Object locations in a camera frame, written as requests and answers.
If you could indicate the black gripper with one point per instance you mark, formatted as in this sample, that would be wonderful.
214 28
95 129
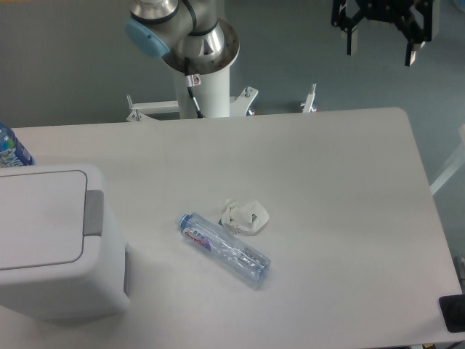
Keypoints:
417 20

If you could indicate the white trash can grey button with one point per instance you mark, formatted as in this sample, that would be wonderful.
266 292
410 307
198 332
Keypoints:
63 254

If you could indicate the crumpled white paper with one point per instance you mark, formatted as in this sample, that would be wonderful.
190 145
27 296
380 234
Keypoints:
244 219

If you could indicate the clear empty plastic bottle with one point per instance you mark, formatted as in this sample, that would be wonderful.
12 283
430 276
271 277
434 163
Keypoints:
232 253

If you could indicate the black device at table edge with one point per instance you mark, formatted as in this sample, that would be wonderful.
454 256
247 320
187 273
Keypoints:
452 307

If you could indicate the blue labelled water bottle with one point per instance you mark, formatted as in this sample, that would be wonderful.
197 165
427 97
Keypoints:
13 152

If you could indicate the white frame leg right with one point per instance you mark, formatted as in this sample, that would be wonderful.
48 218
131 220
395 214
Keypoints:
452 164

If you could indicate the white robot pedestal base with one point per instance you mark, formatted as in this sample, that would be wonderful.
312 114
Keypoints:
198 96

